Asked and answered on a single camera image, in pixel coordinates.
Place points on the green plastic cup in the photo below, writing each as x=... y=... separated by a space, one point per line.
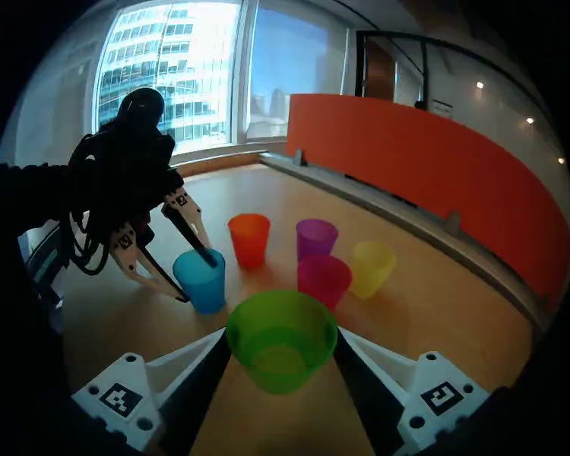
x=281 y=351

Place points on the magenta plastic cup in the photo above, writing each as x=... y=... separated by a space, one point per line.
x=323 y=282

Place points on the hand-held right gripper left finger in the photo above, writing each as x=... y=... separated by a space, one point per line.
x=138 y=380

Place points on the purple plastic cup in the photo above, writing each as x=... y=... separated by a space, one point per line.
x=316 y=240

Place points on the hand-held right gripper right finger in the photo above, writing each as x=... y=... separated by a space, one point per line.
x=423 y=385

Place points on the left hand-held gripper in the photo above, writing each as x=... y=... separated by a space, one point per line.
x=123 y=166

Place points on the red desk screen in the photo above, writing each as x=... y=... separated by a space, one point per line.
x=423 y=161

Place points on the orange plastic cup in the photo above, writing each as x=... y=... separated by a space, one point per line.
x=250 y=242

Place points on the blue plastic cup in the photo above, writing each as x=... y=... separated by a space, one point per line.
x=204 y=287

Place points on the yellow plastic cup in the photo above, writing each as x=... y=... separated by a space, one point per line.
x=371 y=271

